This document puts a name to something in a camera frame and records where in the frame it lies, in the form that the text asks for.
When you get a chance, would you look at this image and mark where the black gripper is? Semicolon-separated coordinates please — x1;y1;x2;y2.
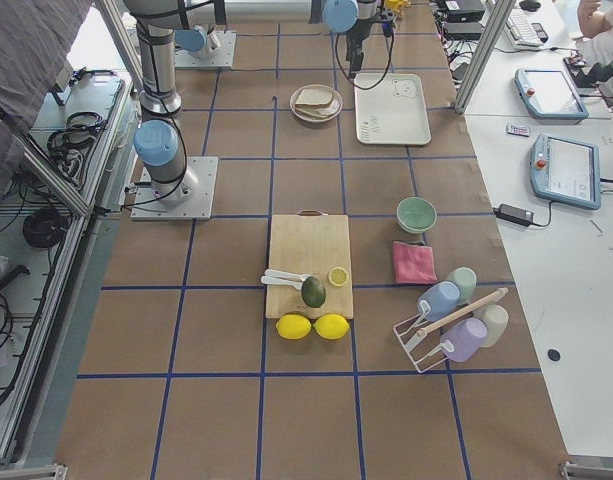
346;24;372;71

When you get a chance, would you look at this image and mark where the white bread slice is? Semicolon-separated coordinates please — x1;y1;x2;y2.
294;88;334;108

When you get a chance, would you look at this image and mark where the white round plate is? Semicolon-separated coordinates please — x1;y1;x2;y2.
289;84;343;123

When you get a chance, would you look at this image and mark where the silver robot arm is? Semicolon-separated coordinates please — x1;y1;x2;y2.
173;0;388;78
122;1;218;220

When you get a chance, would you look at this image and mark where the bread slice under egg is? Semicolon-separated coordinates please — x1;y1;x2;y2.
293;98;342;122

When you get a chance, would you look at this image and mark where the cream bear serving tray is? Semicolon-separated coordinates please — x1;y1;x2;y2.
354;73;431;146

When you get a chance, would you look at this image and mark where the mint green bowl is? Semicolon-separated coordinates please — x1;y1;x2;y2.
396;197;437;234

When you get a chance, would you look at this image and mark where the white keyboard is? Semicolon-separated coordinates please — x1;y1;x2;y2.
504;9;543;50

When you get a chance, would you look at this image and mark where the far teach pendant tablet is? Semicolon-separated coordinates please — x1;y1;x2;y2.
514;68;589;123

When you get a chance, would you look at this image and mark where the teach pendant tablet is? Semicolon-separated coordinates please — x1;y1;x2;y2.
514;68;589;123
529;134;601;210

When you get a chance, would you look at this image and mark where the pink folded cloth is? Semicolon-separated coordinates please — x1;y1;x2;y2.
393;241;437;285

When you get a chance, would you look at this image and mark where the lemon half slice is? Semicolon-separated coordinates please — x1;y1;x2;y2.
327;266;350;288

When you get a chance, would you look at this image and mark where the wooden cutting board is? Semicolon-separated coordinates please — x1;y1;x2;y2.
265;214;354;319

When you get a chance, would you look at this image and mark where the black power adapter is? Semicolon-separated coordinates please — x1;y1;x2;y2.
493;203;534;227

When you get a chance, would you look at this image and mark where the near teach pendant tablet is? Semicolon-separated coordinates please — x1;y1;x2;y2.
529;134;601;210

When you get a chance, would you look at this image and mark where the white plastic spoon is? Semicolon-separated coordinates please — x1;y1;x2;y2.
260;269;311;290

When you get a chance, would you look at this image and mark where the green avocado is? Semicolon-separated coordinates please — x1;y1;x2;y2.
301;276;327;308

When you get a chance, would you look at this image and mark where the green mug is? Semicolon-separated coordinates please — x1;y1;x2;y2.
446;266;477;305

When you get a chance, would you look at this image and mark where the blue mug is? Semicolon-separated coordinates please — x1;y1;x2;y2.
417;281;460;322

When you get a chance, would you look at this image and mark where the right whole yellow lemon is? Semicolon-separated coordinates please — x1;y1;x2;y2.
313;314;350;340

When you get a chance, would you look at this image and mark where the whole yellow lemon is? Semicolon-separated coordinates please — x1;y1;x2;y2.
275;314;312;340
313;314;350;340

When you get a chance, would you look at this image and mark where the left whole yellow lemon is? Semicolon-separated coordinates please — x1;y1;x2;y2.
275;314;312;340

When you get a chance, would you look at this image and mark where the cream mug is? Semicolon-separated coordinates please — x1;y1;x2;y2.
474;304;509;348

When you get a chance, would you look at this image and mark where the purple mug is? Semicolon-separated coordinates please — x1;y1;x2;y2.
440;317;488;362

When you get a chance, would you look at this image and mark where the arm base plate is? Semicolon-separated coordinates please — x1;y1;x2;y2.
175;30;237;70
130;156;218;221

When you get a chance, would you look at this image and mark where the white wire cup rack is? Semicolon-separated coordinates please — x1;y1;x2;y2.
393;287;508;373

